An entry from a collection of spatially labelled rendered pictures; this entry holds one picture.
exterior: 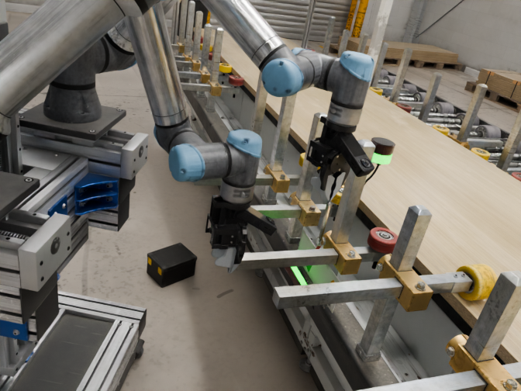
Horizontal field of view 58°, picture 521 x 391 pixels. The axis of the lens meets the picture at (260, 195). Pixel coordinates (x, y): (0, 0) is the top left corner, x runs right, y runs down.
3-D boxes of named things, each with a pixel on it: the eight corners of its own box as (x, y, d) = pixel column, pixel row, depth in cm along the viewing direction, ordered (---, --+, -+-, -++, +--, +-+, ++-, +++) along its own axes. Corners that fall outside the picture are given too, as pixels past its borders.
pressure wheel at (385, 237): (368, 278, 128) (380, 242, 123) (354, 260, 134) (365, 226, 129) (393, 275, 131) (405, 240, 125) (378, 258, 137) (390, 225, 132)
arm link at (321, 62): (279, 48, 103) (326, 60, 99) (300, 43, 112) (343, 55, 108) (273, 83, 106) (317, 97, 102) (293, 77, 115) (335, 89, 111)
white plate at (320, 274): (330, 313, 127) (339, 284, 123) (295, 256, 148) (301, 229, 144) (332, 313, 127) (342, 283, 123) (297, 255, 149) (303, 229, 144)
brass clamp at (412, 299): (404, 313, 97) (412, 293, 95) (371, 271, 108) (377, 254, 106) (429, 309, 99) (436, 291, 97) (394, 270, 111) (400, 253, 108)
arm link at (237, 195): (250, 173, 109) (260, 189, 102) (246, 190, 111) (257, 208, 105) (218, 172, 107) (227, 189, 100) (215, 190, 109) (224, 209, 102)
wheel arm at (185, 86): (156, 89, 238) (156, 81, 236) (155, 88, 241) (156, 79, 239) (238, 95, 254) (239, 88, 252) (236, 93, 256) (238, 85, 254)
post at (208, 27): (197, 108, 280) (205, 24, 258) (195, 106, 283) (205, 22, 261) (202, 108, 282) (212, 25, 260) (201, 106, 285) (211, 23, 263)
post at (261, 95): (245, 173, 196) (263, 64, 175) (242, 167, 200) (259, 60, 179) (255, 173, 197) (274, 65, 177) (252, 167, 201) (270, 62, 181)
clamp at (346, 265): (340, 275, 123) (345, 259, 120) (319, 245, 134) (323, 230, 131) (359, 274, 124) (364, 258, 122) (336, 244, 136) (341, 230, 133)
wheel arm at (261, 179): (194, 188, 158) (195, 176, 156) (191, 183, 161) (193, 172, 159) (311, 188, 173) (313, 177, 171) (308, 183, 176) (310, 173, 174)
